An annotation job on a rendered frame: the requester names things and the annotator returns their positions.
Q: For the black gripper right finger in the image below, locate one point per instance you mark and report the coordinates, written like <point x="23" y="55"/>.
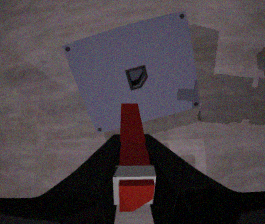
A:
<point x="184" y="195"/>

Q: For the grey sloped panel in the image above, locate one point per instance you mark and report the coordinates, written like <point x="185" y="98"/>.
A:
<point x="148" y="63"/>

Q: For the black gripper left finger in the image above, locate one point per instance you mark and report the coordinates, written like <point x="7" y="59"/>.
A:
<point x="84" y="197"/>

